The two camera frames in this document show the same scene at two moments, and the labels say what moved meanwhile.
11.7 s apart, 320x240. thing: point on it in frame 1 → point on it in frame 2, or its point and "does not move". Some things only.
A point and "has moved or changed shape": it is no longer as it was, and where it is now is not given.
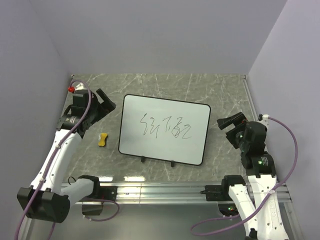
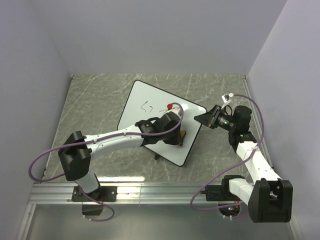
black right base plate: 217,192 does not move
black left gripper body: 95,111 → 173,139
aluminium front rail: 159,193 does not move
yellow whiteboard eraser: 103,136 has moved or changed shape
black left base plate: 107,192 does not move
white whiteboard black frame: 165,129 has moved or changed shape
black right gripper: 237,119 → 210,118
